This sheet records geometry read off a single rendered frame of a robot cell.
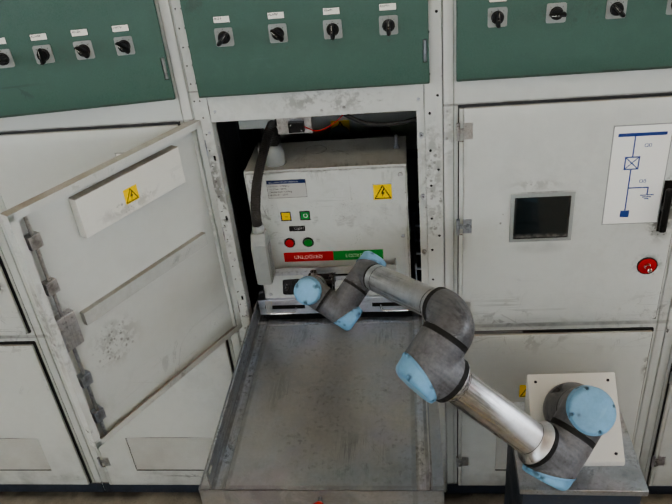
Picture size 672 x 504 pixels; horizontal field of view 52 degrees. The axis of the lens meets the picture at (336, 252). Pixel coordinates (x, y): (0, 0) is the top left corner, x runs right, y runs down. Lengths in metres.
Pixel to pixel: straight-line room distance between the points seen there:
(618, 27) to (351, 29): 0.66
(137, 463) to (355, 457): 1.28
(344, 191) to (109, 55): 0.76
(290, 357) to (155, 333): 0.42
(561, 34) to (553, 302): 0.83
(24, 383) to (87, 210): 1.14
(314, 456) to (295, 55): 1.06
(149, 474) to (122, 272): 1.21
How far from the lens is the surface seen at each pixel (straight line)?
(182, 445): 2.81
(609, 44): 1.94
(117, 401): 2.11
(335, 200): 2.11
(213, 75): 1.94
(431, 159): 1.99
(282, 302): 2.32
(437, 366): 1.55
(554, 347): 2.38
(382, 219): 2.13
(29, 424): 2.97
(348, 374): 2.11
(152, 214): 1.99
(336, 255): 2.20
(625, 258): 2.23
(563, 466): 1.77
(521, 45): 1.89
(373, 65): 1.87
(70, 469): 3.09
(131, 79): 2.00
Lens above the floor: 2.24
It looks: 31 degrees down
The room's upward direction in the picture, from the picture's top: 6 degrees counter-clockwise
